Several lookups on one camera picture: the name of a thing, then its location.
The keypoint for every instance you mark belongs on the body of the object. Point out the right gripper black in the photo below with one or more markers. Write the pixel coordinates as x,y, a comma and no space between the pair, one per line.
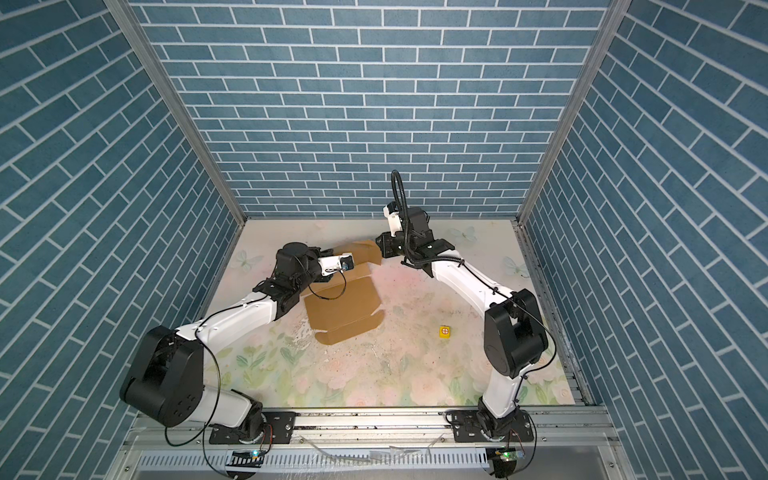
387,247

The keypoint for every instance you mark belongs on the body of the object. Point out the brown cardboard paper box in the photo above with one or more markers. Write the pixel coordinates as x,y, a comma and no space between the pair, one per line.
346,306

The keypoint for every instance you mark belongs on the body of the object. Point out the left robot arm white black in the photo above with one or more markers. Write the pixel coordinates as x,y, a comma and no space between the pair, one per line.
165,380

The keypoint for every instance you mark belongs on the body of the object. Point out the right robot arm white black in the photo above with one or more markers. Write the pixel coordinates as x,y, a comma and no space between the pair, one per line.
514,335

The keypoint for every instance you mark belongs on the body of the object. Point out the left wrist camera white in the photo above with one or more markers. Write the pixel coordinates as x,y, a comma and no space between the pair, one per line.
329,265

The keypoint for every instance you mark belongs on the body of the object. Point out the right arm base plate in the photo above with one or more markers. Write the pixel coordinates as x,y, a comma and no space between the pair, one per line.
479,425

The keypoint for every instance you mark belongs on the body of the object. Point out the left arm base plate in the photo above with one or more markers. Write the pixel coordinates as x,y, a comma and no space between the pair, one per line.
264,428

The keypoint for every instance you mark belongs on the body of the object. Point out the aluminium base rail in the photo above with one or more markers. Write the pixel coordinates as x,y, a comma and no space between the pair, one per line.
561,442

